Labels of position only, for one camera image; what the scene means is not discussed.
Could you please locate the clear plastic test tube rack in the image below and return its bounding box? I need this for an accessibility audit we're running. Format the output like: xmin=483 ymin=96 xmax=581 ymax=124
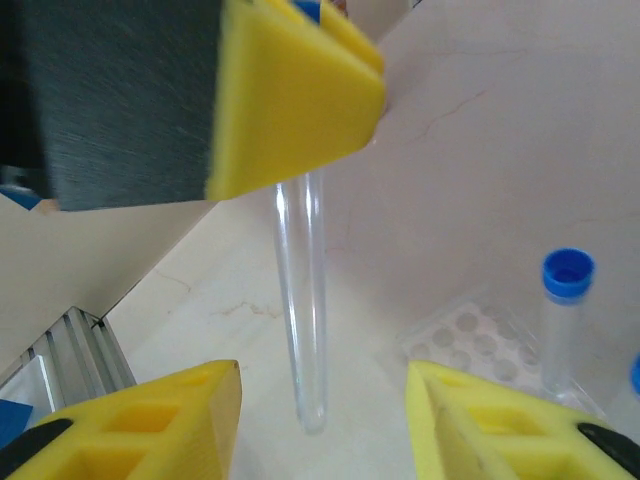
xmin=397 ymin=287 xmax=609 ymax=421

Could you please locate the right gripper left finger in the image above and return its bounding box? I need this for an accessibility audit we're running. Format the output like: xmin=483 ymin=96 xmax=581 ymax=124
xmin=0 ymin=358 xmax=244 ymax=480

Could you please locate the aluminium side rail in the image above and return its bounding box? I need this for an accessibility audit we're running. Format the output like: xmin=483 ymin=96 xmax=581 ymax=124
xmin=0 ymin=305 xmax=139 ymax=416

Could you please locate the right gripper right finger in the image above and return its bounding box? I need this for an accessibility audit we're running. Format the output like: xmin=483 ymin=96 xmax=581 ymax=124
xmin=405 ymin=359 xmax=640 ymax=480

